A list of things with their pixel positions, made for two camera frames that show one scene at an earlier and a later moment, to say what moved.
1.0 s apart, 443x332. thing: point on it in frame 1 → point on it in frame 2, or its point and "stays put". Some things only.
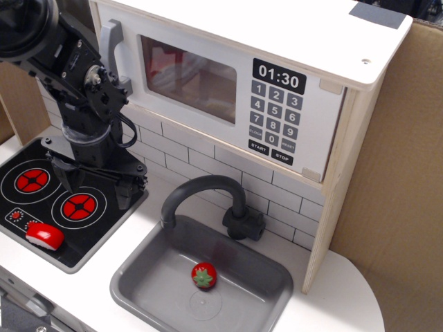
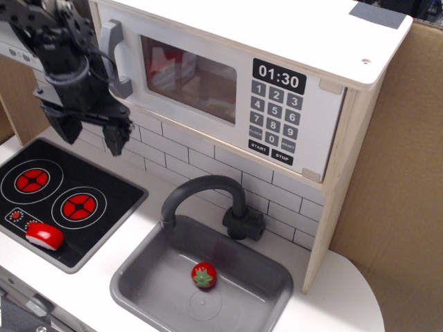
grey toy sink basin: x=194 y=277 stays put
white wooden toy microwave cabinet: x=286 y=86 stays put
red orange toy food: x=162 y=59 stays put
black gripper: x=109 y=162 → x=73 y=89
